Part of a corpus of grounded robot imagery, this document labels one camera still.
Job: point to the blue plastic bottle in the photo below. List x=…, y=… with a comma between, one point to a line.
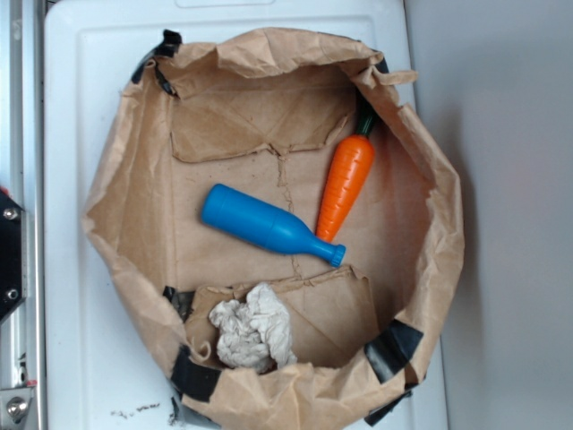
x=265, y=225

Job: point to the orange toy carrot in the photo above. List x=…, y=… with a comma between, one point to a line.
x=349, y=168

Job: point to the brown paper bag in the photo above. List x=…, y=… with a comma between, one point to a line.
x=263, y=113

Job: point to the crumpled white paper towel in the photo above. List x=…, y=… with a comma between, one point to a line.
x=255, y=333

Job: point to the white plastic bin lid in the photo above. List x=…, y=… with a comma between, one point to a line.
x=99, y=374

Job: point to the black mounting bracket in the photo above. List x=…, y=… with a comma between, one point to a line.
x=13, y=290

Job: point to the metal frame rail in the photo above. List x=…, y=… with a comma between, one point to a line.
x=23, y=345

